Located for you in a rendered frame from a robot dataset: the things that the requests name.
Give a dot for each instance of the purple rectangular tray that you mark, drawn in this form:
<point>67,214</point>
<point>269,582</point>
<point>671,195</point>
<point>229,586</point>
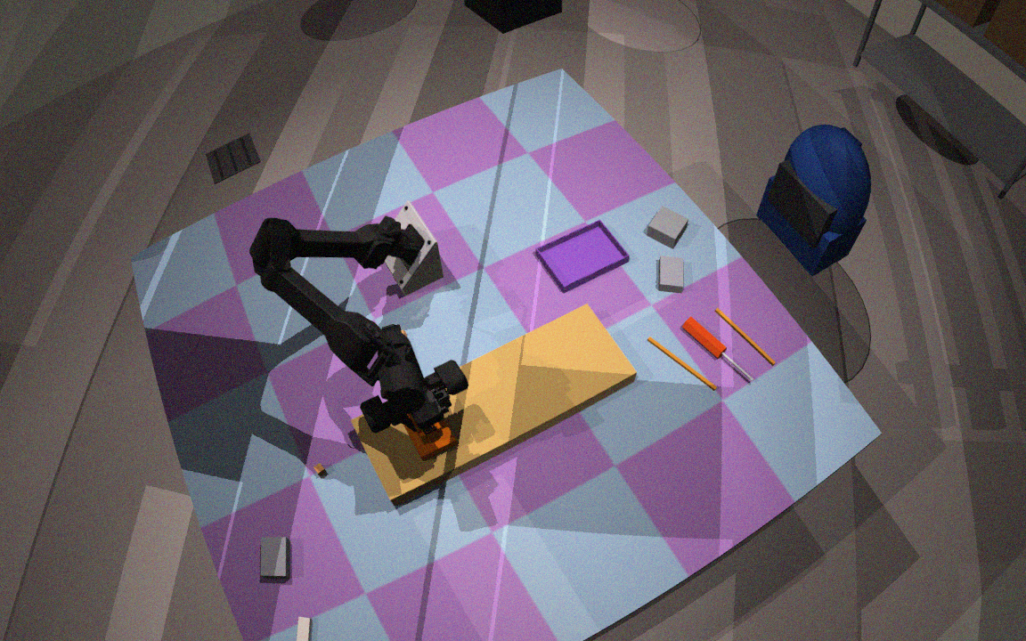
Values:
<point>582,255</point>

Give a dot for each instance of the orange long thin bar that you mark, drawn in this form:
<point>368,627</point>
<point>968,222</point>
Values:
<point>744,336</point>
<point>682,364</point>

